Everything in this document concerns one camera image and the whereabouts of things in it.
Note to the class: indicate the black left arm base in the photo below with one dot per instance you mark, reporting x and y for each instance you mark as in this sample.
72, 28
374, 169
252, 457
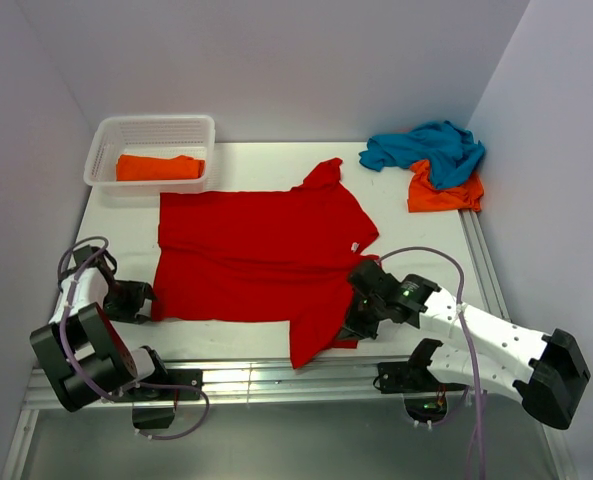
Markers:
155, 400

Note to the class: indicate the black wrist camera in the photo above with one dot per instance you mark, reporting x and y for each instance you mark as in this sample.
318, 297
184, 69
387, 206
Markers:
370, 281
95, 257

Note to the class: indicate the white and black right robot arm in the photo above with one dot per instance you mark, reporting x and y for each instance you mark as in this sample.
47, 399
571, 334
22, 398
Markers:
463, 346

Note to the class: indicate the rolled orange t shirt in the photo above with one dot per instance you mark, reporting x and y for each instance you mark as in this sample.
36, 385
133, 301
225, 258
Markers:
143, 168

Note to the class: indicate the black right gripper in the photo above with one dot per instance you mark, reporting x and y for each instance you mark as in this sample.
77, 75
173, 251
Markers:
348, 333

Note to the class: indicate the white plastic basket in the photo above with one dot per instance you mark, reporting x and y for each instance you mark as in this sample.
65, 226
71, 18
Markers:
157, 136

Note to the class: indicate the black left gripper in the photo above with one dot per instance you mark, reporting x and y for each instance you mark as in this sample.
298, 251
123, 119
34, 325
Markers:
137, 299

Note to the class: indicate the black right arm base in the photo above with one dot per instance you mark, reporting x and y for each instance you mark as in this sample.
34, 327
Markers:
425, 398

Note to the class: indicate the red t shirt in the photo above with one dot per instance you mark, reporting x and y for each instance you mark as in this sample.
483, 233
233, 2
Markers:
265, 256

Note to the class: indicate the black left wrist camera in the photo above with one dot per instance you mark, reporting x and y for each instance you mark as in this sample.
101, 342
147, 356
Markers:
95, 257

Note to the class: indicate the blue t shirt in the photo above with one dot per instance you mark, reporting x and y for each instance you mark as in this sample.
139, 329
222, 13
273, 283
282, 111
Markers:
453, 153

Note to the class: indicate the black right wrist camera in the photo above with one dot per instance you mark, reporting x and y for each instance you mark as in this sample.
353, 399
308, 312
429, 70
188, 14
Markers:
370, 281

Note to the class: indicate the aluminium rail frame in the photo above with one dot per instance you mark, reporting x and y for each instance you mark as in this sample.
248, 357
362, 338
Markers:
267, 420

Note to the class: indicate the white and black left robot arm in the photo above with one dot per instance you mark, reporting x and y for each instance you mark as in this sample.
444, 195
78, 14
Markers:
79, 350

